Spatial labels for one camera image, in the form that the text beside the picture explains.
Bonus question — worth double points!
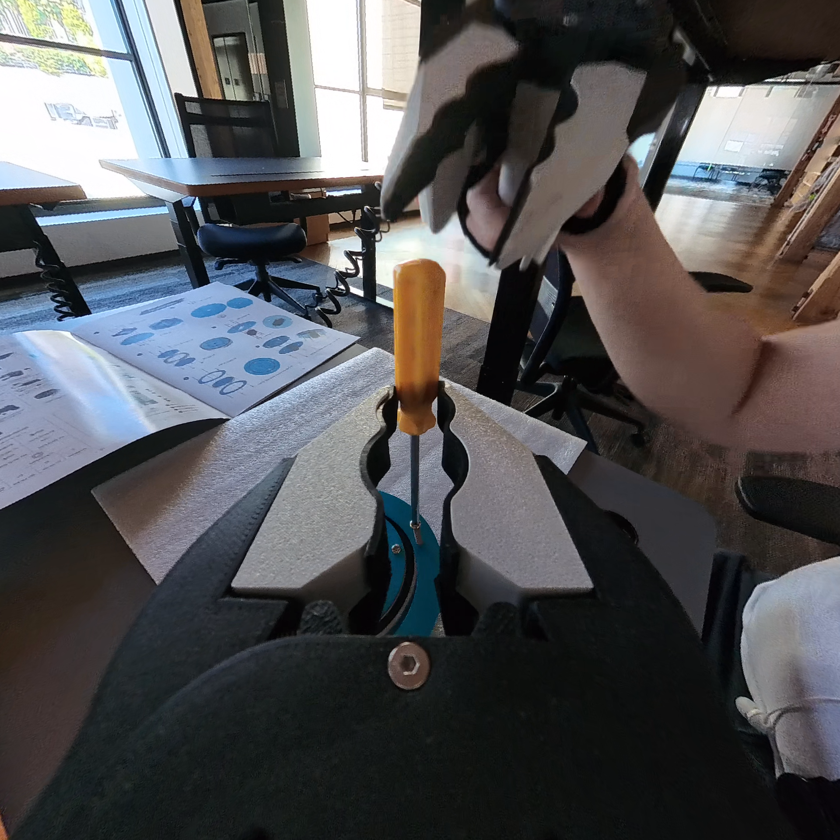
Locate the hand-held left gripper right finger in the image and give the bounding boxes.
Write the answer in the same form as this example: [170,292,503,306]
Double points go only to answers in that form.
[436,379,595,608]

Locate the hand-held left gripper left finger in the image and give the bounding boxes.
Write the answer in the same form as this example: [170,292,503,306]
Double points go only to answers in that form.
[230,386,399,608]

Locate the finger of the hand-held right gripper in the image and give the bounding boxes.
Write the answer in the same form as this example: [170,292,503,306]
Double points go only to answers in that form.
[495,62,649,271]
[381,25,526,235]

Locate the blue round metal base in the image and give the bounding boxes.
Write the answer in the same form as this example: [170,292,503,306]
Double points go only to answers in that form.
[377,491,442,637]

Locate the yellow-handled screwdriver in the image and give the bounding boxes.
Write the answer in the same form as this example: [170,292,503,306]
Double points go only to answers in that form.
[392,259,448,529]

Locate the person's right forearm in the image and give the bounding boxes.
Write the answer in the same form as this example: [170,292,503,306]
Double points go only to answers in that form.
[558,190,840,455]

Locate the wooden-edged standing desk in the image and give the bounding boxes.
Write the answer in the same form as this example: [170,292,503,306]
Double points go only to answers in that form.
[0,161,91,321]
[100,156,387,304]

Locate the grey desk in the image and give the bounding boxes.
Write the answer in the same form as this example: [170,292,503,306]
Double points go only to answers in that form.
[0,344,718,834]

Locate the person's right hand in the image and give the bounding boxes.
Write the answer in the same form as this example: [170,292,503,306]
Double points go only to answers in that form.
[459,154,643,263]

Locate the large window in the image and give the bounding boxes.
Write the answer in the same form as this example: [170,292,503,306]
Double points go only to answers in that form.
[305,0,421,165]
[0,0,165,198]

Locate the white foam sheet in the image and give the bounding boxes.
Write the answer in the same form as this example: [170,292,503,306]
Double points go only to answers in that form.
[92,346,588,585]

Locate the black office chair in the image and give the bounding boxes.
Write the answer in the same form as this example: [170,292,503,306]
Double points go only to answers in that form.
[735,472,840,547]
[518,252,756,454]

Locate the small brown cardboard box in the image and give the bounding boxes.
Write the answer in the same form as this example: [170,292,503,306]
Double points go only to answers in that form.
[303,190,330,247]

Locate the open instruction booklet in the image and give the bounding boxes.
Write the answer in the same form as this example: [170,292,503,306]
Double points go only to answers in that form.
[0,282,361,511]

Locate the black mesh chair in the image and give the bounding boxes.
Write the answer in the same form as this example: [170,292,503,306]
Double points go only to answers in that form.
[174,92,278,160]

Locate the person's dark trousers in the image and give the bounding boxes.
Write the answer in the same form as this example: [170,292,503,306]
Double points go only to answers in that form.
[702,551,840,840]

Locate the black saddle stool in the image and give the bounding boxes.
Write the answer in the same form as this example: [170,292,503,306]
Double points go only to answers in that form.
[197,222,334,324]

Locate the person's white hoodie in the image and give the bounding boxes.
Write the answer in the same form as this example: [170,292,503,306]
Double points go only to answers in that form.
[735,558,840,782]

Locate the long coiled cable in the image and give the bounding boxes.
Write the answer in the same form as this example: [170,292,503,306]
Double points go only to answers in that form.
[333,203,389,329]

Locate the short coiled cable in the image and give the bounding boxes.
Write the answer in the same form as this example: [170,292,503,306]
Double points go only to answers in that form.
[33,239,81,321]

